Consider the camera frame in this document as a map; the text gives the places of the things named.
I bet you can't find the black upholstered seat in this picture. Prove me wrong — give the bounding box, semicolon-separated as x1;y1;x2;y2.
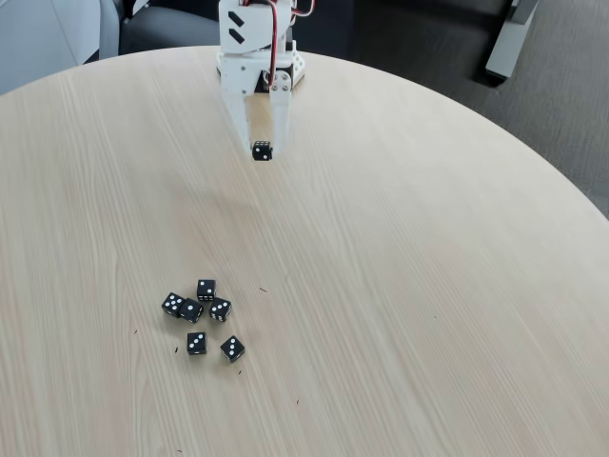
304;0;508;88

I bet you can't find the dark grey chair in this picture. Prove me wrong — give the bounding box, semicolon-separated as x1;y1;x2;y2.
118;3;224;56

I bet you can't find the red black servo cable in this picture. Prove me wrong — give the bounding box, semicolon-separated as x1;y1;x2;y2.
259;0;319;89

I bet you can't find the white panel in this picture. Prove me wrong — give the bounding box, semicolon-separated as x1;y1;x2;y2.
0;0;120;95

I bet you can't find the grey desk leg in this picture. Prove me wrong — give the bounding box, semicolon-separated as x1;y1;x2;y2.
484;0;540;81

